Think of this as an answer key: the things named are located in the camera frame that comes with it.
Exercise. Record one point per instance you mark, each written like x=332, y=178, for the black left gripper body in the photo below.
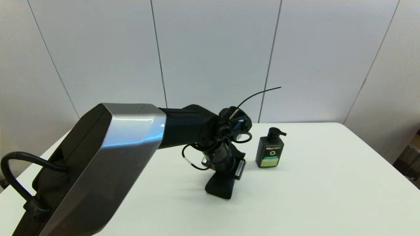
x=224, y=157

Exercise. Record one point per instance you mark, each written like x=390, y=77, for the black leather glasses case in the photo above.
x=220, y=185

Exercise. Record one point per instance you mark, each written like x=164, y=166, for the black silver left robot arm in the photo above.
x=105, y=157

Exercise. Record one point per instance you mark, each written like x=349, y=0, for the black pump bottle green label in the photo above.
x=269, y=154

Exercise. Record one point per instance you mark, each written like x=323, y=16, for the dark background equipment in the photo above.
x=408, y=160

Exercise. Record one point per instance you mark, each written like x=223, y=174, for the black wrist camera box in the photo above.
x=238, y=119

